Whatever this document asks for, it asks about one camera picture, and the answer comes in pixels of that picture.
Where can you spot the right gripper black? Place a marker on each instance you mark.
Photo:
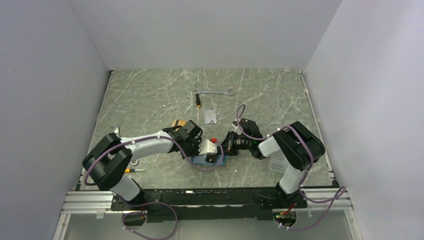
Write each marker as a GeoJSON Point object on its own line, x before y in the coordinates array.
{"type": "Point", "coordinates": [227, 147]}

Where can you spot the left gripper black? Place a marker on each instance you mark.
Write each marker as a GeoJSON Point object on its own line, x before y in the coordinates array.
{"type": "Point", "coordinates": [196, 152]}

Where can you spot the blue leather card holder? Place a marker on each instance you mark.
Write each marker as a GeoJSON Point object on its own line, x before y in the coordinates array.
{"type": "Point", "coordinates": [208, 160]}

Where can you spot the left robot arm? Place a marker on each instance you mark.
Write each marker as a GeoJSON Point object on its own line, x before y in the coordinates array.
{"type": "Point", "coordinates": [106, 163]}

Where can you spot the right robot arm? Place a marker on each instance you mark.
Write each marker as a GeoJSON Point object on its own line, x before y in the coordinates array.
{"type": "Point", "coordinates": [300, 148]}

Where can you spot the silver credit card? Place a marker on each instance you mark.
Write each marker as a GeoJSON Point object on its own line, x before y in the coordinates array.
{"type": "Point", "coordinates": [210, 117]}

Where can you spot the clear plastic screw box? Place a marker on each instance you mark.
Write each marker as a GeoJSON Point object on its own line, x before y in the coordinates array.
{"type": "Point", "coordinates": [278, 162]}

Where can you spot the silver open-end wrench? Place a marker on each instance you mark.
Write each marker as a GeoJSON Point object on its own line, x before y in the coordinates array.
{"type": "Point", "coordinates": [228, 92]}

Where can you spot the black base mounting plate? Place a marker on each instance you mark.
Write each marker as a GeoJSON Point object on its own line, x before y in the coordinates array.
{"type": "Point", "coordinates": [258, 203]}

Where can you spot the red adjustable wrench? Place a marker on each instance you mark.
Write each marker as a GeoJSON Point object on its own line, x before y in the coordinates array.
{"type": "Point", "coordinates": [116, 130]}

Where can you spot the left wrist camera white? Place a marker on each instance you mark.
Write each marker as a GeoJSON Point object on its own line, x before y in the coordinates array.
{"type": "Point", "coordinates": [207, 147]}

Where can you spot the yellow handle screwdriver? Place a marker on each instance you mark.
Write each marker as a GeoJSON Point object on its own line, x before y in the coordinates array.
{"type": "Point", "coordinates": [132, 170]}

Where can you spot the aluminium frame rail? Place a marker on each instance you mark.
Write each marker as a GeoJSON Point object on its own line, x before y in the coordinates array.
{"type": "Point", "coordinates": [99, 203]}

